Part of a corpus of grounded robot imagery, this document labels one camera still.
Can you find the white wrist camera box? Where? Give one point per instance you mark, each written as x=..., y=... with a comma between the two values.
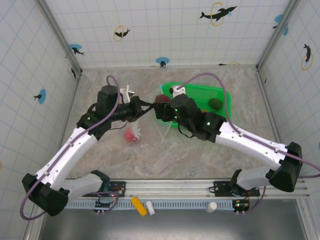
x=178, y=93
x=127, y=93

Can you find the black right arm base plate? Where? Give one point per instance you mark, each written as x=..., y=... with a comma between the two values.
x=220, y=187

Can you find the small circuit board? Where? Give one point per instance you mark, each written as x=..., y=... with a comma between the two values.
x=241, y=205
x=102, y=205

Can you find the white capped bottle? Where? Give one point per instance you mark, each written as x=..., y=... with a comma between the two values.
x=212, y=207

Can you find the black fish blue circle sticker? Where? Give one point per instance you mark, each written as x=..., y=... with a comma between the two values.
x=75, y=47
x=278, y=18
x=162, y=60
x=42, y=96

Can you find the aluminium frame bar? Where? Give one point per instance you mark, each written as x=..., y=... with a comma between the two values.
x=150, y=67

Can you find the aluminium frame post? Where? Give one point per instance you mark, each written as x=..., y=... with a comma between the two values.
x=60, y=37
x=277, y=35

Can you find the white cylinder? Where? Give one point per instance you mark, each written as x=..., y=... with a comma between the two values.
x=150, y=208

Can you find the pink red toy food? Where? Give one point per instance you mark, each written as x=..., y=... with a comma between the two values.
x=130, y=135

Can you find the aluminium mounting rail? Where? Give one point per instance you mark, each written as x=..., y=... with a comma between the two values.
x=162, y=186

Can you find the dark green oval toy food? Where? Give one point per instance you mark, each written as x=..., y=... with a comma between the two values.
x=215, y=104

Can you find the green plastic mesh basket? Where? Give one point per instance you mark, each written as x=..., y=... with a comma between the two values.
x=200, y=92

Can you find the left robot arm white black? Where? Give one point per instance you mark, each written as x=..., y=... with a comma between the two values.
x=62, y=155

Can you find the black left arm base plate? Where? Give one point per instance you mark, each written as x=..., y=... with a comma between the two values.
x=120, y=187

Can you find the yellow block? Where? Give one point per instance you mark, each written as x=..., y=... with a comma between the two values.
x=138, y=205

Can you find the dark red toy food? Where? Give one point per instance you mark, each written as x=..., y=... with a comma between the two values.
x=162, y=98

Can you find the clear zip-top bag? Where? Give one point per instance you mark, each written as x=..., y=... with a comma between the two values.
x=160, y=130

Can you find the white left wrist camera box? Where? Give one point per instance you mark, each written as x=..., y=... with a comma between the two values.
x=127, y=93

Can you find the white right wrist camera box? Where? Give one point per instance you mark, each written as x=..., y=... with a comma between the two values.
x=178, y=93

